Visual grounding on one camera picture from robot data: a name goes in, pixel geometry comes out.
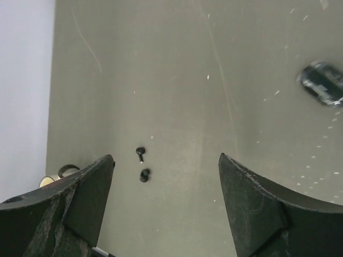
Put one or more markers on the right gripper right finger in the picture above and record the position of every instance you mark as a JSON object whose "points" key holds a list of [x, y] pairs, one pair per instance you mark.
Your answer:
{"points": [[268, 219]]}

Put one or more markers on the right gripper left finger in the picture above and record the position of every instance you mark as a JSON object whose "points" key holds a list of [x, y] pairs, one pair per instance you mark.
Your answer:
{"points": [[63, 218]]}

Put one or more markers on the black stem earbud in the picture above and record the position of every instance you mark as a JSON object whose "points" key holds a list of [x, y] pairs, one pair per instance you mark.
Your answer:
{"points": [[140, 152]]}

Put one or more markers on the black round earbud left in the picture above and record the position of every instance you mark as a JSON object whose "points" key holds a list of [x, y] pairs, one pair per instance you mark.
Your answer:
{"points": [[144, 175]]}

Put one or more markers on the cream mug black handle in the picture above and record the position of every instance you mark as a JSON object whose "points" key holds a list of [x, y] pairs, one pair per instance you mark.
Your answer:
{"points": [[64, 171]]}

